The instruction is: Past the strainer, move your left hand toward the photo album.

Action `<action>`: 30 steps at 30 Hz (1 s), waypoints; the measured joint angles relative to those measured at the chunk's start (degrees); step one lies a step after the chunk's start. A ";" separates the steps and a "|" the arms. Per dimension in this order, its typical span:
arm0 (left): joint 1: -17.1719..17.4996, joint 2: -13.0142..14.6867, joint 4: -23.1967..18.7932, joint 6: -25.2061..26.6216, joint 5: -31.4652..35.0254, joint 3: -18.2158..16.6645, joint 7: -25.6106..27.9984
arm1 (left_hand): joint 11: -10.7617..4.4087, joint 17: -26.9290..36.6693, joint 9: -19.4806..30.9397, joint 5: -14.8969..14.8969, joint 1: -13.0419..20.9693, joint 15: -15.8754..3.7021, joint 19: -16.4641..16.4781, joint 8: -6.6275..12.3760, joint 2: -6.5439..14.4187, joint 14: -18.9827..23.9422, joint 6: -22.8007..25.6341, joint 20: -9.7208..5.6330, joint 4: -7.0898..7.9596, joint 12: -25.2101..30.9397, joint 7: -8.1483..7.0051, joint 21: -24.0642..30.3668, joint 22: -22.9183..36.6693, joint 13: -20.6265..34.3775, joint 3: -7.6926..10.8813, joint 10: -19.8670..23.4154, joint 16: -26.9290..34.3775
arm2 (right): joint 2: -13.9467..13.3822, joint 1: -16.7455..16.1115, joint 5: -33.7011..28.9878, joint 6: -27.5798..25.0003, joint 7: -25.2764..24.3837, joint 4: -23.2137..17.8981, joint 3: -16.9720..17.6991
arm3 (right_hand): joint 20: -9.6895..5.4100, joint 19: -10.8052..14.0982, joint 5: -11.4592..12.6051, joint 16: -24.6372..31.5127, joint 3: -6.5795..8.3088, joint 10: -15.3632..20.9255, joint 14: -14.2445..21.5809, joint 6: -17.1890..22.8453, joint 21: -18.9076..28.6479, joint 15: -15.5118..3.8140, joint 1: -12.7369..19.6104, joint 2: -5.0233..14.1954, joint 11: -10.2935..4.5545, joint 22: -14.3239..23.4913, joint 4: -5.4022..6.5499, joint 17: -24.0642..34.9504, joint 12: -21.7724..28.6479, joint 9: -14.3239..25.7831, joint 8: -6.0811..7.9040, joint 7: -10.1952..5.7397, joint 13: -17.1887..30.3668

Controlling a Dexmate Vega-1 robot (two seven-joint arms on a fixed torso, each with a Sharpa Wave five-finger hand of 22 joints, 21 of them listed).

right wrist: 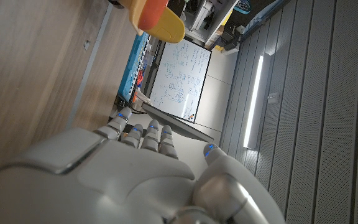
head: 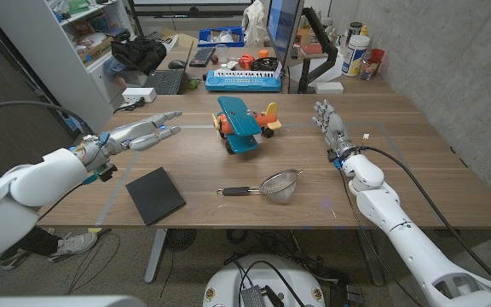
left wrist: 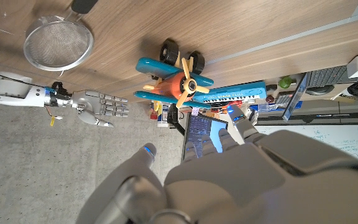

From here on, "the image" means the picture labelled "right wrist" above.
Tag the computer monitor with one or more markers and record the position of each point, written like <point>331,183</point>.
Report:
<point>179,124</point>

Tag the teal orange toy airplane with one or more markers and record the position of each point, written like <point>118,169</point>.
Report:
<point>157,21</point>

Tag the whiteboard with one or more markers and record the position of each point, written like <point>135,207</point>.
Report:
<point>180,81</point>

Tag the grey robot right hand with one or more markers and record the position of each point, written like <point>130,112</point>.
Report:
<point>104,180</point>

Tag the white shelf unit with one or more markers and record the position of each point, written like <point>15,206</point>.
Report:
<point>208,18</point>

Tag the long ceiling light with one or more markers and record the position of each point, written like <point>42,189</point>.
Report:
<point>253,99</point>

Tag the orange toy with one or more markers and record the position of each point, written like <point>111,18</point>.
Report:
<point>140,79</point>

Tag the blue toy piano keyboard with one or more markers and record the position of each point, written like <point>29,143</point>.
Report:
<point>132,70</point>

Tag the white plastic bag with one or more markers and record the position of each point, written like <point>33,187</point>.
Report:
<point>141,97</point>

